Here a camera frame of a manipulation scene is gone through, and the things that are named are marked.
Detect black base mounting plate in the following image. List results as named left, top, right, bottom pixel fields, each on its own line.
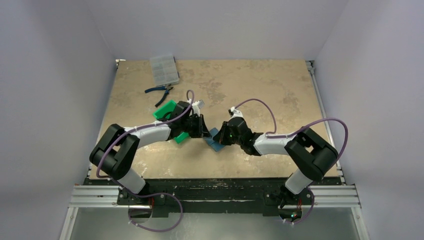
left=82, top=177, right=342, bottom=220

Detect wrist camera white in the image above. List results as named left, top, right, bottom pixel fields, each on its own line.
left=191, top=100, right=205, bottom=116
left=228, top=106, right=244, bottom=120

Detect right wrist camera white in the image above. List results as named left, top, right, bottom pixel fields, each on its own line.
left=228, top=106, right=244, bottom=120

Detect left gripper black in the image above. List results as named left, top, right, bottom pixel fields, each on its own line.
left=180, top=114, right=212, bottom=139

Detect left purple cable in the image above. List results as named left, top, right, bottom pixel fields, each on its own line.
left=96, top=89, right=196, bottom=180

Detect blue card holder wallet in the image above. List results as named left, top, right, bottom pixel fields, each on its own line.
left=203, top=127, right=225, bottom=152

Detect blue handled pliers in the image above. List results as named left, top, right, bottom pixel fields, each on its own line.
left=144, top=84, right=174, bottom=108

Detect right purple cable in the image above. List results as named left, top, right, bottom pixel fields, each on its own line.
left=231, top=98, right=349, bottom=186

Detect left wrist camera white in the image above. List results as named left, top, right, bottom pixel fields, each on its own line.
left=191, top=100, right=205, bottom=116

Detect purple cable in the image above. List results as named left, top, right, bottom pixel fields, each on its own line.
left=231, top=98, right=349, bottom=186
left=96, top=89, right=196, bottom=180

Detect clear plastic organizer box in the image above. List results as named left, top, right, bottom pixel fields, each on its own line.
left=149, top=53, right=180, bottom=87

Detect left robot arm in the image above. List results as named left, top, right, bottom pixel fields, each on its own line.
left=89, top=100, right=211, bottom=205

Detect green plastic bin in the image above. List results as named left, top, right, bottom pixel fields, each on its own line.
left=152, top=100, right=189, bottom=144

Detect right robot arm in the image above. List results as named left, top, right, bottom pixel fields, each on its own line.
left=213, top=117, right=339, bottom=204

